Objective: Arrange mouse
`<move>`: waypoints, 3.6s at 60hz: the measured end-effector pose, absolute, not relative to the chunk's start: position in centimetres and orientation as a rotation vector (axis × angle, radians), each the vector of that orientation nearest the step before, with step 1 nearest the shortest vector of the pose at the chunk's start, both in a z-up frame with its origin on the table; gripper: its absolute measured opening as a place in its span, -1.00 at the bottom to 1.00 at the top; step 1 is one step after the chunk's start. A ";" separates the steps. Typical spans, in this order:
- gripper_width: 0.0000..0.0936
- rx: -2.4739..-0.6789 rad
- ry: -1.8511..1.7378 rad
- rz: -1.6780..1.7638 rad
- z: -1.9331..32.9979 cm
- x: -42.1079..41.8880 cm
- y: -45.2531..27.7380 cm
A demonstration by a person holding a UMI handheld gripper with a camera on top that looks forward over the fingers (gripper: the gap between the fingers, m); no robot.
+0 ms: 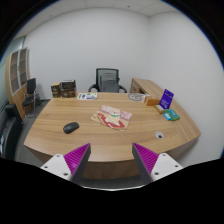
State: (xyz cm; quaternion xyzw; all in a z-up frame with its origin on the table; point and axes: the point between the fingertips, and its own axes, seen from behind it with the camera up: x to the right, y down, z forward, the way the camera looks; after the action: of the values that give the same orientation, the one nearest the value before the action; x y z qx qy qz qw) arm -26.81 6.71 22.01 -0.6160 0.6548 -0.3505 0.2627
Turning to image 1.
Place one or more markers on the wooden side cabinet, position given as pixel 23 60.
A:
pixel 144 86

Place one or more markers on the black leather armchair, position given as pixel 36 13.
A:
pixel 11 126

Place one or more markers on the desk cable grommet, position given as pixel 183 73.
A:
pixel 159 135

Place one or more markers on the wooden office desk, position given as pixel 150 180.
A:
pixel 111 150

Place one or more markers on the black visitor chair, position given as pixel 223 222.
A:
pixel 31 97

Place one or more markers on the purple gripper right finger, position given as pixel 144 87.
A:
pixel 153 166

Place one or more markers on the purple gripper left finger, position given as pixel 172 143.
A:
pixel 71 165

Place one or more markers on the green blue small box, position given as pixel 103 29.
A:
pixel 170 114

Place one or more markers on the black mesh office chair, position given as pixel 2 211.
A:
pixel 107 80

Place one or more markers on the black computer mouse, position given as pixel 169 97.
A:
pixel 70 127

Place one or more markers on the purple sign stand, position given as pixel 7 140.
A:
pixel 166 99

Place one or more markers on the large brown black box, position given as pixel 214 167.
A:
pixel 68 88

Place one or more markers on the white green printed sheet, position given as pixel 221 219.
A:
pixel 87 96

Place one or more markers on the round grey logo sheet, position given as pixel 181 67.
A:
pixel 136 97

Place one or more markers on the cartoon dog mouse pad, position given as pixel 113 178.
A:
pixel 111 117

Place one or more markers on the wooden bookshelf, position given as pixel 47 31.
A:
pixel 16 76

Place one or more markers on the orange cardboard box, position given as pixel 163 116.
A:
pixel 151 101

